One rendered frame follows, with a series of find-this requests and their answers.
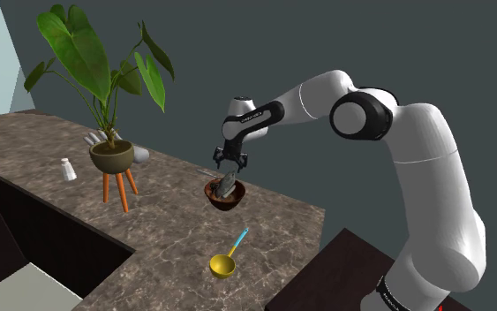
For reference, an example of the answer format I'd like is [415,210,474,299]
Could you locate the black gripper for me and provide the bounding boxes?
[212,143,250,174]

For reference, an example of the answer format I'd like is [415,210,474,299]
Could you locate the grey wedge-shaped object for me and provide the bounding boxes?
[213,170,237,201]

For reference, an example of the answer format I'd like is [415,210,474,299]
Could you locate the brown bowl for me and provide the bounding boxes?
[204,178,247,212]

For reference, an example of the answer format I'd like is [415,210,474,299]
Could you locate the white hand figure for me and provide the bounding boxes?
[83,128,151,164]

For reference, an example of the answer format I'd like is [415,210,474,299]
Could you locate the potted plant with orange legs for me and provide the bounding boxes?
[23,4,176,215]

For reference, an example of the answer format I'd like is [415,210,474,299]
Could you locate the dark robot stand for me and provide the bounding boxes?
[264,227,474,311]

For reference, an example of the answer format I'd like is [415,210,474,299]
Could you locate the white salt shaker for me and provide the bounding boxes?
[60,157,78,182]

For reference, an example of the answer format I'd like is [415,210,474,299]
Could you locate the yellow ladle with blue handle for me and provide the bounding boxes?
[208,227,250,280]

